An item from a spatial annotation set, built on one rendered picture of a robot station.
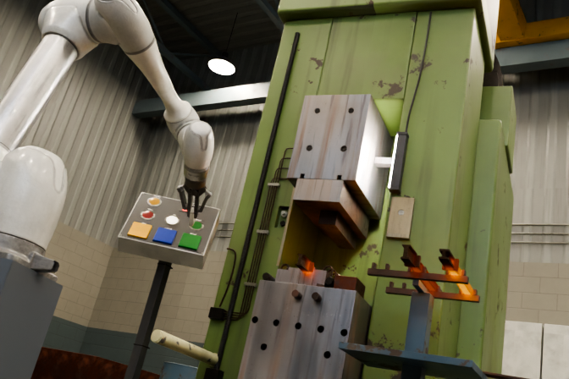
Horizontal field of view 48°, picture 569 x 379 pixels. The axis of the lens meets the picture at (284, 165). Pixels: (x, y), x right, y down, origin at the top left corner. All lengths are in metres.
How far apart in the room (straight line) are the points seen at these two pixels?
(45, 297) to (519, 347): 6.51
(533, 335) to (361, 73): 5.11
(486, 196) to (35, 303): 2.11
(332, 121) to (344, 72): 0.37
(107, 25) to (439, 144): 1.43
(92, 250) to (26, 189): 10.68
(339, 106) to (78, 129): 9.54
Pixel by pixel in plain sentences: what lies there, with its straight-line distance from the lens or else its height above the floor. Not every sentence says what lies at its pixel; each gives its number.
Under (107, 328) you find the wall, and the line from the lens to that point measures 11.82.
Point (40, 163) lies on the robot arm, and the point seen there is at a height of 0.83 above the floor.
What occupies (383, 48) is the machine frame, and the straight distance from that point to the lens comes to 2.99.
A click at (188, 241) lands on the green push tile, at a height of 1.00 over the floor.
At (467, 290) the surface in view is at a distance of 2.17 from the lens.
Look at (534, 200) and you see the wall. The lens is 8.78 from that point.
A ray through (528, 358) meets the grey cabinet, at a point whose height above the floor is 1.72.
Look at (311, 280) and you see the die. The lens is 2.41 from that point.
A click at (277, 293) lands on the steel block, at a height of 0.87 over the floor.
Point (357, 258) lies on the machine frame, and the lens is 2.91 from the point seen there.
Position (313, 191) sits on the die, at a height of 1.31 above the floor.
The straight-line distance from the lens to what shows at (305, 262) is 2.38.
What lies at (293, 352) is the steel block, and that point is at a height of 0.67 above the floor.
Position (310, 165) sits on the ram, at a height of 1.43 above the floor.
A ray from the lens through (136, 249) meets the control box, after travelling 2.53.
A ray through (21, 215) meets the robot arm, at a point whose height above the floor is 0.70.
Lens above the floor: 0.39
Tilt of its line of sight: 23 degrees up
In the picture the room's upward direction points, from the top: 13 degrees clockwise
